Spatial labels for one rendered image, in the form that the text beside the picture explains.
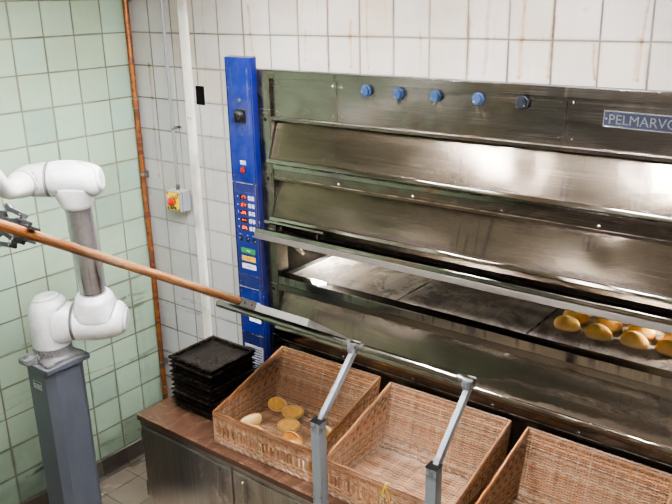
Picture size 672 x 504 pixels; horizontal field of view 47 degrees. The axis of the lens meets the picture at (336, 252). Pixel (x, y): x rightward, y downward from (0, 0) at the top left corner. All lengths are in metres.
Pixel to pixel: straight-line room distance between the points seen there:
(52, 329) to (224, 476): 0.94
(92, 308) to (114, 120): 1.12
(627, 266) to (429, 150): 0.82
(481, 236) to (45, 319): 1.73
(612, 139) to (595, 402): 0.93
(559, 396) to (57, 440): 2.02
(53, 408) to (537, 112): 2.21
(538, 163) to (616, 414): 0.91
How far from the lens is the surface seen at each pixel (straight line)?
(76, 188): 3.01
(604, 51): 2.61
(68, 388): 3.42
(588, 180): 2.68
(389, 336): 3.28
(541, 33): 2.69
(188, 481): 3.68
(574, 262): 2.76
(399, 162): 3.00
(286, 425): 3.45
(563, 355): 2.90
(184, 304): 4.13
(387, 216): 3.10
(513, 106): 2.76
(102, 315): 3.23
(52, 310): 3.29
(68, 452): 3.54
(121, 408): 4.37
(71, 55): 3.83
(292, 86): 3.30
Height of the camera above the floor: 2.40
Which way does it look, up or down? 18 degrees down
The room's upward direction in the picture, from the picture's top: 1 degrees counter-clockwise
